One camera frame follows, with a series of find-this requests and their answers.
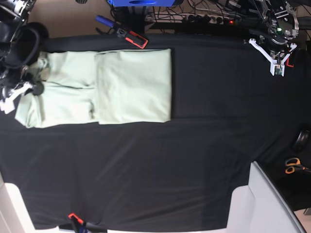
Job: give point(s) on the blue plastic box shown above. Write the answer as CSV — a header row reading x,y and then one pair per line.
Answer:
x,y
159,3

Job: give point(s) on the blue red bar clamp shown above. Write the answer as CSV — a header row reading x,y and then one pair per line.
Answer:
x,y
123,33

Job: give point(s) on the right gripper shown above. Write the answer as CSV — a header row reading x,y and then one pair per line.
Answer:
x,y
17,82

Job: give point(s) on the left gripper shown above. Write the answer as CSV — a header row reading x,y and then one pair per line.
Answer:
x,y
274,39

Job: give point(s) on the white chair armrest left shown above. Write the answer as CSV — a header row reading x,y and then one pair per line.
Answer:
x,y
14,217

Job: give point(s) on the light green T-shirt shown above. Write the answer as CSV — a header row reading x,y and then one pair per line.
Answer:
x,y
108,87

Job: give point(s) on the white chair armrest right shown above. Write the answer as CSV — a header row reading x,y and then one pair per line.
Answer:
x,y
258,207

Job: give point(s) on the orange handled scissors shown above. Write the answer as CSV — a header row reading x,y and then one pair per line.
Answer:
x,y
293,165

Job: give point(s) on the white chair armrest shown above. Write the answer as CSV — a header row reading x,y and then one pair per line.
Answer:
x,y
258,207
14,217

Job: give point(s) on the blue red bottom clamp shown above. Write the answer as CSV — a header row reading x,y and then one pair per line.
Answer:
x,y
80,226

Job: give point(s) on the black tape roll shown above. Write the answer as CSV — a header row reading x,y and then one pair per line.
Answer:
x,y
301,141

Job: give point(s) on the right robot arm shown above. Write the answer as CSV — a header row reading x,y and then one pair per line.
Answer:
x,y
20,44

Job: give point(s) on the black table cloth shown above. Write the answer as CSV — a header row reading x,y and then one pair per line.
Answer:
x,y
228,111

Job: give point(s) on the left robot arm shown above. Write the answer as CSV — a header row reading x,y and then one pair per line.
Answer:
x,y
275,40

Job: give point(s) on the red black side clamp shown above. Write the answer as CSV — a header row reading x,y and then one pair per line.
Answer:
x,y
290,62

